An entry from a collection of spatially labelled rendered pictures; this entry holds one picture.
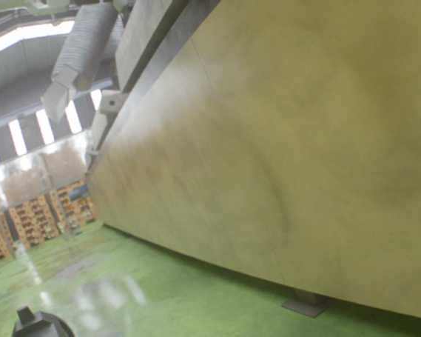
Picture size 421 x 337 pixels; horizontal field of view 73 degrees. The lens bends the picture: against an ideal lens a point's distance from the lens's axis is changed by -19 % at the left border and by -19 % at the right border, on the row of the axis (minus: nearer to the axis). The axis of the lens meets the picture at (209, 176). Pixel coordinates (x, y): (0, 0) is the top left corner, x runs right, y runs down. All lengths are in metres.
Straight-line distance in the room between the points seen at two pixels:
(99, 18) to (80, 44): 0.90
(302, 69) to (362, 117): 0.12
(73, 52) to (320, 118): 7.77
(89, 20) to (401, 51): 8.33
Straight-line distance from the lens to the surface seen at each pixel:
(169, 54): 0.91
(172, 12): 0.89
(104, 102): 1.90
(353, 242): 0.57
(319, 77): 0.50
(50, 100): 7.50
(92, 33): 8.39
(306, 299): 0.87
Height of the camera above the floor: 0.44
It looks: 4 degrees down
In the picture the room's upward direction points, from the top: 21 degrees counter-clockwise
